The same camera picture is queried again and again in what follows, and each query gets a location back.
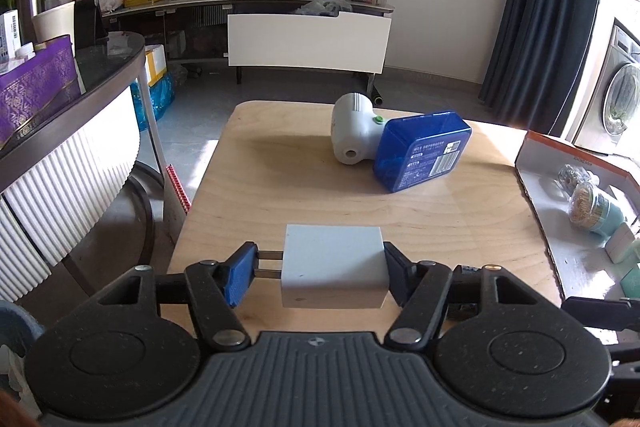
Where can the blue plastic box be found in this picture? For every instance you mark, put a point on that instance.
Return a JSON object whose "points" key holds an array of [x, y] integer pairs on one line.
{"points": [[420, 152]]}

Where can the crumpled grey cloth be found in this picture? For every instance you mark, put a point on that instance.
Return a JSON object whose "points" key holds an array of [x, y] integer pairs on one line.
{"points": [[322, 7]]}

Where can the black cylinder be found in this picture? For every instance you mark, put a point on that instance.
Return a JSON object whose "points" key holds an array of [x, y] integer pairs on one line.
{"points": [[376, 95]]}

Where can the white pot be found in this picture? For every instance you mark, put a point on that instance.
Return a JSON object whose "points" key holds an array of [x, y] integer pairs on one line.
{"points": [[52, 23]]}

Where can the white square usb charger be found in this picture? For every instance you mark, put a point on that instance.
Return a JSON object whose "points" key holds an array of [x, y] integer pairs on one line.
{"points": [[330, 267]]}

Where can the black stand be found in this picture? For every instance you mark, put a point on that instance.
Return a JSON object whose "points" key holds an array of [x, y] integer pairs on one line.
{"points": [[90, 24]]}

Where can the blue plastic bag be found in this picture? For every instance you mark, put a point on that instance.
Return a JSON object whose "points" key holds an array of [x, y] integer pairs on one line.
{"points": [[152, 99]]}

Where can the grey blue round object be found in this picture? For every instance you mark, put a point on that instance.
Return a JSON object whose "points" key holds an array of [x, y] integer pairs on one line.
{"points": [[15, 337]]}

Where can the red dotted strip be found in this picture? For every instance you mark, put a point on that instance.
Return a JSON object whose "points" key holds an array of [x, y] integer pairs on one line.
{"points": [[177, 184]]}

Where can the white washing machine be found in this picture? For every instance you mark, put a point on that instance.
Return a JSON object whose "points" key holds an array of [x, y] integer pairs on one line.
{"points": [[620, 97]]}

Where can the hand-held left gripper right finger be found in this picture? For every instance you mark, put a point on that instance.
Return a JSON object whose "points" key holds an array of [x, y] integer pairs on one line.
{"points": [[397, 274]]}

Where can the dark blue curtain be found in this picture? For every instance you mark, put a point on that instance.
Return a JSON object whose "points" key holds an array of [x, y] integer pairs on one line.
{"points": [[545, 17]]}

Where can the white ribbed counter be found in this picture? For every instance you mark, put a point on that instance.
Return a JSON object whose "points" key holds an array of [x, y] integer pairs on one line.
{"points": [[70, 157]]}

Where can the clear bottle with white cap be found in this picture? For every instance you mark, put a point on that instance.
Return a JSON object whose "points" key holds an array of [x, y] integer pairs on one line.
{"points": [[572, 174]]}

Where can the white television console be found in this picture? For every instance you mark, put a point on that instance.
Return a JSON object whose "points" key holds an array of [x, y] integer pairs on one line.
{"points": [[307, 39]]}

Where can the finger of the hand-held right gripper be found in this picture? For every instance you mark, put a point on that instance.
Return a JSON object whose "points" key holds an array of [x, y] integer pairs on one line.
{"points": [[600, 311]]}

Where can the white box with barcode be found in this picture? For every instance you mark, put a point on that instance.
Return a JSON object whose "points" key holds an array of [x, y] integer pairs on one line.
{"points": [[10, 32]]}

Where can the teal cardboard box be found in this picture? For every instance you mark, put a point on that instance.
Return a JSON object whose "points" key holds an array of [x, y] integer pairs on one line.
{"points": [[632, 279]]}

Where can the white and yellow carton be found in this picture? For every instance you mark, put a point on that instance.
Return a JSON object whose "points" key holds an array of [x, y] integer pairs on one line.
{"points": [[155, 63]]}

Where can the white device with green button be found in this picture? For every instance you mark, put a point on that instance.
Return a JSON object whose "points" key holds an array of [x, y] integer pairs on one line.
{"points": [[352, 127]]}

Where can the purple patterned box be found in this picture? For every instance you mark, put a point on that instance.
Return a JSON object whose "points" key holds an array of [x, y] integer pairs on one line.
{"points": [[35, 82]]}

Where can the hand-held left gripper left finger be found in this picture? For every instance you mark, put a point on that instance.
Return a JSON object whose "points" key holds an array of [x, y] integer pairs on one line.
{"points": [[241, 274]]}

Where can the light blue toothpick holder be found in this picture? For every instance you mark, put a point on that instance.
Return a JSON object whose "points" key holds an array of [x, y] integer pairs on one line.
{"points": [[600, 212]]}

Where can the shallow cardboard box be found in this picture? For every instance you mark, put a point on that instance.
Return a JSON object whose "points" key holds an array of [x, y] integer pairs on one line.
{"points": [[570, 257]]}

